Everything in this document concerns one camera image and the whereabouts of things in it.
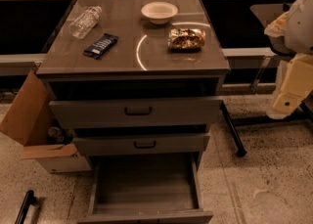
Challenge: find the black metal leg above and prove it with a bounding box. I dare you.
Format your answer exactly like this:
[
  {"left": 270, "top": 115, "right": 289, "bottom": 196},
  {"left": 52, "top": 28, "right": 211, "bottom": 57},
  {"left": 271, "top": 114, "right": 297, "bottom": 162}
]
[{"left": 220, "top": 102, "right": 246, "bottom": 157}]

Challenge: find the clear plastic water bottle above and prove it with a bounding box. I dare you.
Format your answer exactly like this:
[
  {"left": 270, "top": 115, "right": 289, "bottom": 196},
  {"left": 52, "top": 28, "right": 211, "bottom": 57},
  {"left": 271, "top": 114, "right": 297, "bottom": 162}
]
[{"left": 68, "top": 6, "right": 102, "bottom": 39}]

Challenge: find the dark blue snack bar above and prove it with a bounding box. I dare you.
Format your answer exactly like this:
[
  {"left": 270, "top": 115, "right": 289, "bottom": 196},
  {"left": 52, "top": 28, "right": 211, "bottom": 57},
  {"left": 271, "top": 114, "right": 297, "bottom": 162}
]
[{"left": 83, "top": 33, "right": 119, "bottom": 59}]

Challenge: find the black bar on floor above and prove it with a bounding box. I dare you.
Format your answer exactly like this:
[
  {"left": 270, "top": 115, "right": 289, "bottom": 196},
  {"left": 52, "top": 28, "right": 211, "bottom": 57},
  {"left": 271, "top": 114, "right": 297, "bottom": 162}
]
[{"left": 15, "top": 190, "right": 37, "bottom": 224}]

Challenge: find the gold foil snack bag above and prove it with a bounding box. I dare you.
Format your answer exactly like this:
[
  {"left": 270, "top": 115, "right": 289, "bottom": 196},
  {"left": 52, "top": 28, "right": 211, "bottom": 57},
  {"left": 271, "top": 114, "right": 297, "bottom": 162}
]
[{"left": 168, "top": 28, "right": 206, "bottom": 50}]

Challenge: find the grey top drawer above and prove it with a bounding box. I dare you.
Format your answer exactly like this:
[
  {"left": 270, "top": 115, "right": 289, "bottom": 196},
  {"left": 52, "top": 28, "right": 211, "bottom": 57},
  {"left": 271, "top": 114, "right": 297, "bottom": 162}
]
[{"left": 49, "top": 97, "right": 221, "bottom": 129}]

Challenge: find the grey drawer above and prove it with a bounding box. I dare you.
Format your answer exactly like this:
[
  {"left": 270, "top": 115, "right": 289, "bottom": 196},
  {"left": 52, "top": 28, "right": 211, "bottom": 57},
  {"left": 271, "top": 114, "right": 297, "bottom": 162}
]
[
  {"left": 49, "top": 97, "right": 221, "bottom": 129},
  {"left": 78, "top": 154, "right": 213, "bottom": 224},
  {"left": 73, "top": 133, "right": 209, "bottom": 157}
]

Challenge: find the grey middle drawer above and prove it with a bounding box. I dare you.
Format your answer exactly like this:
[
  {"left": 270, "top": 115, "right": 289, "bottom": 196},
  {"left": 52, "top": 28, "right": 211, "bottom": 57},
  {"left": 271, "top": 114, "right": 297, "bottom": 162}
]
[{"left": 73, "top": 133, "right": 209, "bottom": 157}]

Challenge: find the open cardboard box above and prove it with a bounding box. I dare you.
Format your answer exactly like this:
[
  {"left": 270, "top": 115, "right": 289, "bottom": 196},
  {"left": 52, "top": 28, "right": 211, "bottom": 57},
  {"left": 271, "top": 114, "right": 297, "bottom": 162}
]
[{"left": 0, "top": 71, "right": 91, "bottom": 173}]

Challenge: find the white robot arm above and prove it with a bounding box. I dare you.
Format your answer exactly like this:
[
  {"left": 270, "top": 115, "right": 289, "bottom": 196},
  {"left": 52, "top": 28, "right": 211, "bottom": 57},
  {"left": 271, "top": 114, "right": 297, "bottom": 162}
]
[{"left": 266, "top": 0, "right": 313, "bottom": 119}]

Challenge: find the grey bottom drawer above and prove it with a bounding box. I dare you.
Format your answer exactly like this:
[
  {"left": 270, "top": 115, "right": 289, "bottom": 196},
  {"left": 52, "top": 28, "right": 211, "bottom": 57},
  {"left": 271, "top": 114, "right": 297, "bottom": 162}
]
[{"left": 78, "top": 154, "right": 213, "bottom": 224}]

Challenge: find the black side table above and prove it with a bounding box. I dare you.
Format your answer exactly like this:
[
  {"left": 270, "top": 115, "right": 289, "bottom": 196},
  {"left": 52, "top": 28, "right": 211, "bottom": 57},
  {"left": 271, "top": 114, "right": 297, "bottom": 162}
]
[{"left": 249, "top": 2, "right": 313, "bottom": 128}]

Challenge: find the white paper bowl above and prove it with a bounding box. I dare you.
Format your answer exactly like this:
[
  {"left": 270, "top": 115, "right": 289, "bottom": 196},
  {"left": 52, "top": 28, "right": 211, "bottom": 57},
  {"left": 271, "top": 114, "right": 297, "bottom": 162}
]
[{"left": 141, "top": 2, "right": 178, "bottom": 24}]

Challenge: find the grey drawer cabinet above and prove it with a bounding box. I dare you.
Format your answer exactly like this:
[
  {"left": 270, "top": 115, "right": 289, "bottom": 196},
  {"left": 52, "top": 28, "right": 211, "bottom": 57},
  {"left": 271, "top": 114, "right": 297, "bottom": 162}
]
[{"left": 35, "top": 0, "right": 231, "bottom": 170}]

